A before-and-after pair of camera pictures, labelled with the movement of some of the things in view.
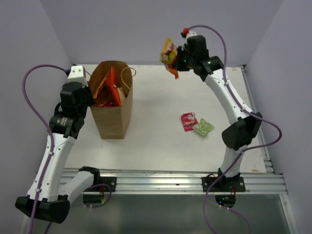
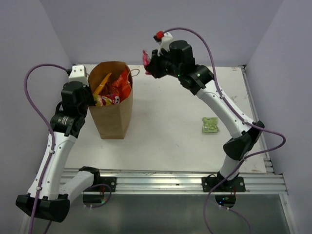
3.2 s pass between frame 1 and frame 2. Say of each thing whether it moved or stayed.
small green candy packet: moved
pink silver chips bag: moved
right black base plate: stayed
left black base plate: stayed
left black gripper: stayed
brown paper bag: stayed
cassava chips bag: moved
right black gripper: moved
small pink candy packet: moved
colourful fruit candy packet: moved
